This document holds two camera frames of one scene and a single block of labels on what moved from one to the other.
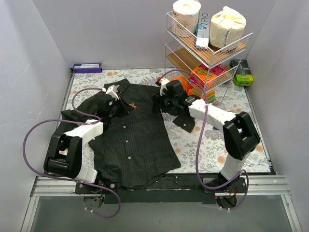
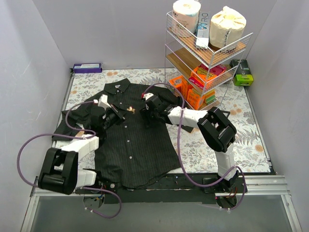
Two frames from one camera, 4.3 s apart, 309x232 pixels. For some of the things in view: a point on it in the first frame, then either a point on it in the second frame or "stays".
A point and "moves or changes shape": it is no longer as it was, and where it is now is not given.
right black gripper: x=161 y=101 -> x=147 y=112
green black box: x=244 y=76 stays
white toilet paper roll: x=186 y=18 stays
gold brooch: x=133 y=105 moves or changes shape
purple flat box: x=87 y=68 stays
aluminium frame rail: x=48 y=186 stays
